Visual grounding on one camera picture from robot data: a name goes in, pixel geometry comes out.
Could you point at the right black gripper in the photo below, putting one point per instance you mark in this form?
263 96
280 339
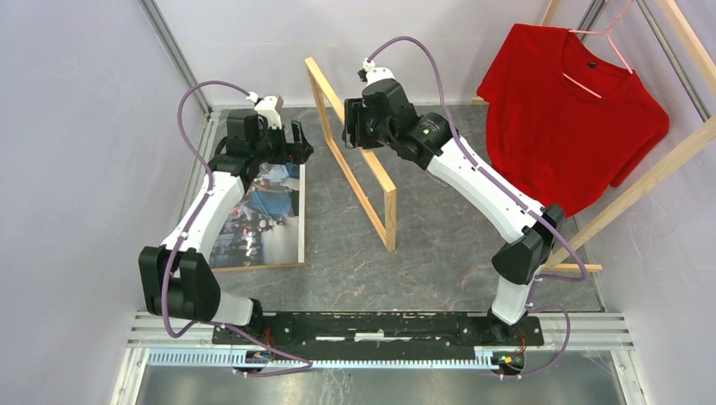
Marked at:
355 112

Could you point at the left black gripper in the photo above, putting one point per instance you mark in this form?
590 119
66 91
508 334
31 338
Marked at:
296 153

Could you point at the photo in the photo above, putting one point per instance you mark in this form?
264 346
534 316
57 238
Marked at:
267 227

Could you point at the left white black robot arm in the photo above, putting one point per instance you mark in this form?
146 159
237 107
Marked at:
177 279

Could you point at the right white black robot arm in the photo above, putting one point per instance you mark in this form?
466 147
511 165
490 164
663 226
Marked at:
524 224

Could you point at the red t-shirt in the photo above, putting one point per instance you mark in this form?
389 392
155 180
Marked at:
570 123

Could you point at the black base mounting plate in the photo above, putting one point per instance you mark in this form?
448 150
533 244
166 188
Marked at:
389 335

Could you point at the pink clothes hanger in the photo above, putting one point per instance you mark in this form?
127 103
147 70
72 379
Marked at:
598 46

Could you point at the wooden clothes rack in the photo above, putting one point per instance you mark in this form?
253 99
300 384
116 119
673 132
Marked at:
643 179

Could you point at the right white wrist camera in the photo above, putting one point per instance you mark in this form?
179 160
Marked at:
370 73

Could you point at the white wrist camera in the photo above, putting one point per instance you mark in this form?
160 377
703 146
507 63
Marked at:
370 73
268 106

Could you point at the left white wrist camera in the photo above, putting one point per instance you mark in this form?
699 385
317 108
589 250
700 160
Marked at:
268 106

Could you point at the metal corner post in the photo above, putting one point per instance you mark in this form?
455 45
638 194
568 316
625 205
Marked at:
168 41

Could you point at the aluminium rail frame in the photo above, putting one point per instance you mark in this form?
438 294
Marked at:
587 358

